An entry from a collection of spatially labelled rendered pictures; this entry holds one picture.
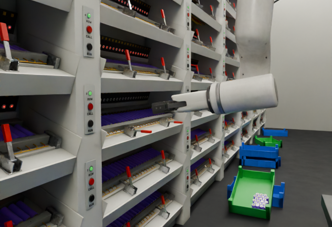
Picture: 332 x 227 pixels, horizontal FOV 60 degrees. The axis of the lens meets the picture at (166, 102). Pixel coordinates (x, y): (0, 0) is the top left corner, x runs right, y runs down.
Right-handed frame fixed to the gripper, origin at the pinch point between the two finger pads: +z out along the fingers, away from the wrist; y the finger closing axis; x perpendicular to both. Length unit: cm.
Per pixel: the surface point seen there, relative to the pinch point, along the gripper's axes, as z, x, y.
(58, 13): 12.9, -26.2, 22.2
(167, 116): 17.5, 4.1, -39.5
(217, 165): 22, 45, -117
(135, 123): 17.4, 4.1, -12.2
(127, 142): 13.9, 9.3, -0.3
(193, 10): 6, -46, -63
